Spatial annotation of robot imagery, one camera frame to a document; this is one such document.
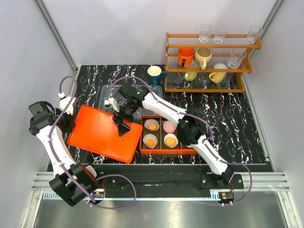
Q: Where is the yellow mug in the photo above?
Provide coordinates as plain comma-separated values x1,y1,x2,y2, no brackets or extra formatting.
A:
209,64,228,84

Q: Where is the blue mug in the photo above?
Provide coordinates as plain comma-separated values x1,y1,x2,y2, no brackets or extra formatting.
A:
147,66,166,86

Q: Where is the pink round cookie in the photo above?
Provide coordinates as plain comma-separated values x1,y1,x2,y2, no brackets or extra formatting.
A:
164,124,175,133

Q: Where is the beige mug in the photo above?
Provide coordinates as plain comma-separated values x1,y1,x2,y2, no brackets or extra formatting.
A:
194,47,212,70

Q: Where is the clear glass middle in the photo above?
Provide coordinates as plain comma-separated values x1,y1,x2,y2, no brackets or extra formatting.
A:
213,24,228,44

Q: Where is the orange flower cookie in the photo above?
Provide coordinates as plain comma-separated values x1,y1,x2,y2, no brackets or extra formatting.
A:
148,123,159,131

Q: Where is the pale yellow cup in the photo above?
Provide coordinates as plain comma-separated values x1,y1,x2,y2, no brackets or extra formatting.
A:
184,72,198,81

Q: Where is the white paper cup front-middle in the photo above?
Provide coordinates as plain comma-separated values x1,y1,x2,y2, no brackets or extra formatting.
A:
163,133,178,148

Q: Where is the orange compartment cookie box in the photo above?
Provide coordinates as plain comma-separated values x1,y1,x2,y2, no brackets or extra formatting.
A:
140,115,198,154

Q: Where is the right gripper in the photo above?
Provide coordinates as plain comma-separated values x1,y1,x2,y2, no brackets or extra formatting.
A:
112,103,139,137

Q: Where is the clear glass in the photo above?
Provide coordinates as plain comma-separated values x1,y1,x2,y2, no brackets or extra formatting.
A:
213,24,228,44
246,25,263,44
199,24,212,43

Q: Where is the wooden dish rack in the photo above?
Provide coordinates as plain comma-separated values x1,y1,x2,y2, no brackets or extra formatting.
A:
164,33,262,93

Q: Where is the white paper cup back-middle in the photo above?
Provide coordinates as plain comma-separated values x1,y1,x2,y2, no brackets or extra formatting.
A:
162,121,176,133

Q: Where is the orange chocolate chip cookie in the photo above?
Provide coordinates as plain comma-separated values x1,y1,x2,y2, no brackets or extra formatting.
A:
146,138,155,147

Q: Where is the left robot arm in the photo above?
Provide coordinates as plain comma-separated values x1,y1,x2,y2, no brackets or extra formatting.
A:
28,101,103,207

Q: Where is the clear glass lower shelf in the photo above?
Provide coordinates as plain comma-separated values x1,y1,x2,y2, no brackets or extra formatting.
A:
228,48,247,69

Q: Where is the purple cable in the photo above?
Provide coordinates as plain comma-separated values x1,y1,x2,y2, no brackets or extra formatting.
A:
46,75,137,210
105,76,253,206

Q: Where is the clear glass far left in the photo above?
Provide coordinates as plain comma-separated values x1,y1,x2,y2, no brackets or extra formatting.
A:
199,24,212,43

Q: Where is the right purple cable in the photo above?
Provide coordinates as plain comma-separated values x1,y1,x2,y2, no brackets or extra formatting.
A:
105,76,253,206

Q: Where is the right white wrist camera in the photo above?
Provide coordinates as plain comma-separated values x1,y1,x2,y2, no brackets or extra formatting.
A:
104,97,118,108

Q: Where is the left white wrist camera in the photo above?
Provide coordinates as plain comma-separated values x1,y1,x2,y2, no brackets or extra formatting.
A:
58,92,76,115

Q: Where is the orange box lid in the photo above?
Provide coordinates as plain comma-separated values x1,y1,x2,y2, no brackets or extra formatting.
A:
67,105,143,163

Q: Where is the orange mug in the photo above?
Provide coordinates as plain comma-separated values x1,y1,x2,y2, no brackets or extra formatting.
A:
178,47,195,67

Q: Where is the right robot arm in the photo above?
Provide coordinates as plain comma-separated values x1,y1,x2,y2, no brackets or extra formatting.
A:
104,84,235,188

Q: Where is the white paper cup back-left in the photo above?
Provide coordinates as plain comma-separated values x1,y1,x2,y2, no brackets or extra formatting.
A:
144,119,159,130

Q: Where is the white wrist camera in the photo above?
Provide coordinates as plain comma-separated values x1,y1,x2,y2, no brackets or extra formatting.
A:
104,97,118,108
58,92,76,115

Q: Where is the clear plastic tray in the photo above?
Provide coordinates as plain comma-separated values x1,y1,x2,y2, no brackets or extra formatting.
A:
98,85,162,120

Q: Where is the clear glass right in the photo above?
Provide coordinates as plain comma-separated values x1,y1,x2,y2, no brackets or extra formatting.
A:
246,25,263,44

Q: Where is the yellow round cookie bottom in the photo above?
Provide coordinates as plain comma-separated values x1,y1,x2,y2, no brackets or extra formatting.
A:
165,137,175,147

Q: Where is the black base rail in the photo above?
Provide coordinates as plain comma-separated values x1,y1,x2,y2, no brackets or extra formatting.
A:
93,164,244,200

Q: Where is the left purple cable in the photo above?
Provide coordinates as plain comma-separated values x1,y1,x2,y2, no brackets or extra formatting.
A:
46,75,137,210

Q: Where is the white paper cup front-left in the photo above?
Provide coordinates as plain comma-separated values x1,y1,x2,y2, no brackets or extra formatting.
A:
142,134,158,149

